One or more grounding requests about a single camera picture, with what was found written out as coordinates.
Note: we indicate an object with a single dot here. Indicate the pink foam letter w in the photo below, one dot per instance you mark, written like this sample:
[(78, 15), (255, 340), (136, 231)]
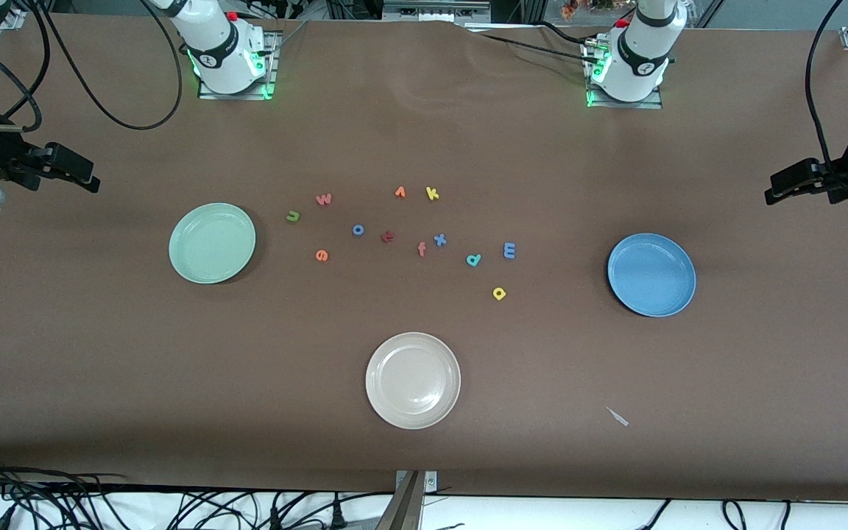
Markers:
[(324, 199)]

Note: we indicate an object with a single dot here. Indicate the blue foam letter m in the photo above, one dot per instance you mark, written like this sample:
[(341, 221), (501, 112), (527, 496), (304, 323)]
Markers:
[(509, 250)]

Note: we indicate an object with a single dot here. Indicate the yellow foam letter a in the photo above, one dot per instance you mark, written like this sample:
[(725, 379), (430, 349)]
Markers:
[(495, 294)]

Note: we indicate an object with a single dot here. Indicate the teal foam letter p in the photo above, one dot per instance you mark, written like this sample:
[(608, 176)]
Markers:
[(478, 258)]

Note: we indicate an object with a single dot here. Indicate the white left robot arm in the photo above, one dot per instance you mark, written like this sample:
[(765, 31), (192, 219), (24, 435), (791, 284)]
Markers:
[(637, 59)]

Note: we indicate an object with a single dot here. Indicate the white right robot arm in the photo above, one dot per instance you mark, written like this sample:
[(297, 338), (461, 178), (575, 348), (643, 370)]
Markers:
[(221, 51)]

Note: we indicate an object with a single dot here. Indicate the green plate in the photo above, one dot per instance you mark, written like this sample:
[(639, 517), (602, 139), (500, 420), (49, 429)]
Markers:
[(212, 244)]

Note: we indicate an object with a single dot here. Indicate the blue plate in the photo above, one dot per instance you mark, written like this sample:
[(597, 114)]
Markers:
[(651, 274)]

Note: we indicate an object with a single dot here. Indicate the orange object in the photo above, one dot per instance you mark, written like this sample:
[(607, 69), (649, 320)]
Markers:
[(571, 9)]

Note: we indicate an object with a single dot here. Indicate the white tape scrap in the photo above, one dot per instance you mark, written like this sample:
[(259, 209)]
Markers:
[(617, 417)]

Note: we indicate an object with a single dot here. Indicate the brown table cover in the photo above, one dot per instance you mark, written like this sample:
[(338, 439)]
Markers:
[(424, 132)]

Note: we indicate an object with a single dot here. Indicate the yellow foam letter k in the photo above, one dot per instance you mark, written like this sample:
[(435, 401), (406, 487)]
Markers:
[(430, 193)]

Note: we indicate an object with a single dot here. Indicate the beige plate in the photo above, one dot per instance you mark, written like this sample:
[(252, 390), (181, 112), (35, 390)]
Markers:
[(413, 380)]

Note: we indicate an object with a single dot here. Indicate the grey metal bar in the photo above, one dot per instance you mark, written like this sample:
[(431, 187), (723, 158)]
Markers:
[(403, 508)]

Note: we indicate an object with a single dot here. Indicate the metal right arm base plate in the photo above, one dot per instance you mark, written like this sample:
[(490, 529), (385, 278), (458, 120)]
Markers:
[(232, 96)]

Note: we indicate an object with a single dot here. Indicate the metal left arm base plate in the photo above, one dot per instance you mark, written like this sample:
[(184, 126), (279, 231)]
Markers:
[(623, 105)]

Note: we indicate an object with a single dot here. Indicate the grey metal frame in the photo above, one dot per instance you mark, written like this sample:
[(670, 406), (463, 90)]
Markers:
[(435, 9)]

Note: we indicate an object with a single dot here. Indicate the small metal bracket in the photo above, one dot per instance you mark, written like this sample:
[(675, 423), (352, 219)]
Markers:
[(431, 482)]

